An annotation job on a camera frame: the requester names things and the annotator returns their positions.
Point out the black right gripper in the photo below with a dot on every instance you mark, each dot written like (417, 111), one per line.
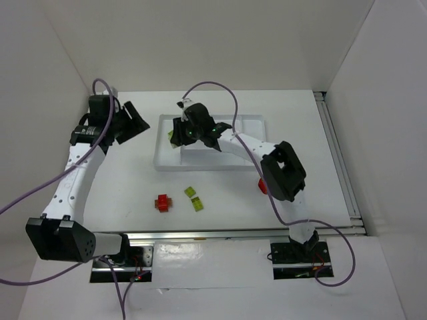
(180, 132)

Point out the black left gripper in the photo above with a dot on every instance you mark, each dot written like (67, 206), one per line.
(122, 123)

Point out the pale yellow lego brick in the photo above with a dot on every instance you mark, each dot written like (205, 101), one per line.
(170, 135)

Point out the yellow-green square lego brick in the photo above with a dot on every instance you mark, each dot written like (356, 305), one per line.
(190, 192)

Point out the yellow-green long lego brick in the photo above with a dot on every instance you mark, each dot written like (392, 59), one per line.
(197, 204)

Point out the orange lego plate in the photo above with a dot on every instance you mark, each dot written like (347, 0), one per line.
(170, 203)

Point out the red and yellow lego block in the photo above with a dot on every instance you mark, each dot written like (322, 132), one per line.
(262, 187)

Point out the red lego brick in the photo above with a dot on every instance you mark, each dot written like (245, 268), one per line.
(162, 203)

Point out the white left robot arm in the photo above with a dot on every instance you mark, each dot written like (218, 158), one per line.
(59, 234)

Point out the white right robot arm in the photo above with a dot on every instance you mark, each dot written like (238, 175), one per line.
(279, 167)

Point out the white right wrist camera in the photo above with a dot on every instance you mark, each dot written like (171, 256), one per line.
(184, 104)

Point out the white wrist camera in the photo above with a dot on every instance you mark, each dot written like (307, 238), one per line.
(114, 91)
(184, 104)

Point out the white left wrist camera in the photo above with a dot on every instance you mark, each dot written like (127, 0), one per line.
(114, 91)

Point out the aluminium front rail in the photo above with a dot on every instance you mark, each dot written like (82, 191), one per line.
(213, 235)

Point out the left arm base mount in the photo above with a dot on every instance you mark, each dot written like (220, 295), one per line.
(136, 264)

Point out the aluminium side rail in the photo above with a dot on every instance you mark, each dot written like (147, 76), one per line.
(353, 209)

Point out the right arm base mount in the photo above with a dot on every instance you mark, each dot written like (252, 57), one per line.
(287, 263)

